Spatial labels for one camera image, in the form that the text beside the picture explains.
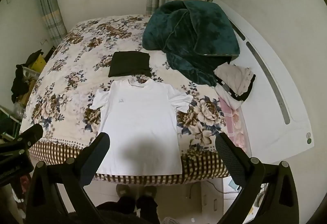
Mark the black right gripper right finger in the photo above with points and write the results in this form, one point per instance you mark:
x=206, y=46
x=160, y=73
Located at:
x=280, y=202

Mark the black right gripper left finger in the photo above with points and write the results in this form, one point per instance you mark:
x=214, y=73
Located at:
x=75, y=173

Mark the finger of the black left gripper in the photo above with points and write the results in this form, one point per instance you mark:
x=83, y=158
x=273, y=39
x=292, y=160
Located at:
x=25, y=141

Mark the white t-shirt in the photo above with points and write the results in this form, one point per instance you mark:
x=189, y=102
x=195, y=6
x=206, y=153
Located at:
x=140, y=120

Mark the black clothes on rack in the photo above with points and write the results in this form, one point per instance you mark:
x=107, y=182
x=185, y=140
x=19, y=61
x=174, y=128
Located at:
x=20, y=86

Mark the pile of beige clothes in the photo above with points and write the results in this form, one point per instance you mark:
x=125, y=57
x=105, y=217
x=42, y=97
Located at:
x=234, y=84

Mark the green white rack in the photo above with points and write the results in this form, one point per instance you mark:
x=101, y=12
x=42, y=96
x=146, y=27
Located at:
x=9, y=125

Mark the yellow box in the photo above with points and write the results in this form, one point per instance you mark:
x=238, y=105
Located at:
x=38, y=65

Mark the person's legs in black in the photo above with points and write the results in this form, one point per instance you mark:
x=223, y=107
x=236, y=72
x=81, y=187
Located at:
x=129, y=209

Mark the white bed headboard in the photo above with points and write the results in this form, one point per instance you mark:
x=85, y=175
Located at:
x=277, y=122

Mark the pink pillow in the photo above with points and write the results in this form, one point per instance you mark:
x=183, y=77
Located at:
x=236, y=128

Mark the floral bed quilt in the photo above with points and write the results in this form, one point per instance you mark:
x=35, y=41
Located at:
x=61, y=98

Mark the folded black garment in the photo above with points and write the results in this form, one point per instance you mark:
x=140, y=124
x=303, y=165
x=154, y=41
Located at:
x=130, y=63

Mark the left teal curtain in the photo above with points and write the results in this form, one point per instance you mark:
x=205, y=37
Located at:
x=52, y=18

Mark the dark green plush blanket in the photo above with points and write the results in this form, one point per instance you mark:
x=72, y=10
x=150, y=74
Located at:
x=196, y=37

